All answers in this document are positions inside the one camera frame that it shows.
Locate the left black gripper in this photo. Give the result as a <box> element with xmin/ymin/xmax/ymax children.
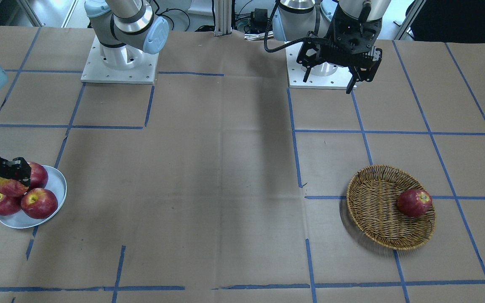
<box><xmin>297</xmin><ymin>5</ymin><xmax>383</xmax><ymax>93</ymax></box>

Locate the red yellow apple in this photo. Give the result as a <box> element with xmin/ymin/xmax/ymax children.
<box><xmin>0</xmin><ymin>177</ymin><xmax>29</xmax><ymax>197</ymax></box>

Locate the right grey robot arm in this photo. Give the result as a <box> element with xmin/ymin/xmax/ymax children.
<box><xmin>0</xmin><ymin>0</ymin><xmax>170</xmax><ymax>186</ymax></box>

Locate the aluminium frame post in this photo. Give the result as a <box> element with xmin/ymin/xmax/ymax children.
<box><xmin>212</xmin><ymin>0</ymin><xmax>234</xmax><ymax>37</ymax></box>

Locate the black power adapter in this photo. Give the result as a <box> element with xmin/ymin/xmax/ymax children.
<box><xmin>250</xmin><ymin>8</ymin><xmax>268</xmax><ymax>24</ymax></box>

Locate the light blue plate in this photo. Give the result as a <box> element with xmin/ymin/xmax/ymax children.
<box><xmin>0</xmin><ymin>165</ymin><xmax>67</xmax><ymax>229</ymax></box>

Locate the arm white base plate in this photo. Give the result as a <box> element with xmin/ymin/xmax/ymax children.
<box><xmin>285</xmin><ymin>43</ymin><xmax>352</xmax><ymax>90</ymax></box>
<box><xmin>81</xmin><ymin>37</ymin><xmax>158</xmax><ymax>85</ymax></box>

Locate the red apple back on plate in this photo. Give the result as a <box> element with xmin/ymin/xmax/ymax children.
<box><xmin>28</xmin><ymin>162</ymin><xmax>49</xmax><ymax>190</ymax></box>

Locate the red apple on plate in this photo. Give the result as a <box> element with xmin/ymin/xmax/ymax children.
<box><xmin>20</xmin><ymin>188</ymin><xmax>58</xmax><ymax>219</ymax></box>
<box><xmin>0</xmin><ymin>193</ymin><xmax>21</xmax><ymax>215</ymax></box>
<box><xmin>28</xmin><ymin>162</ymin><xmax>49</xmax><ymax>190</ymax></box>

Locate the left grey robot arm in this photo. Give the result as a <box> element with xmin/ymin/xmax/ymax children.
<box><xmin>264</xmin><ymin>0</ymin><xmax>389</xmax><ymax>94</ymax></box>

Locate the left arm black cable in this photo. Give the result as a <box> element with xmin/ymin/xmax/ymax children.
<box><xmin>263</xmin><ymin>0</ymin><xmax>331</xmax><ymax>53</ymax></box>

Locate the woven wicker basket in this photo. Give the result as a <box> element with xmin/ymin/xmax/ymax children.
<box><xmin>345</xmin><ymin>165</ymin><xmax>437</xmax><ymax>251</ymax></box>

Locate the red apple in basket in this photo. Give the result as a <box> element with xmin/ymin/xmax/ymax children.
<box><xmin>397</xmin><ymin>189</ymin><xmax>433</xmax><ymax>218</ymax></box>

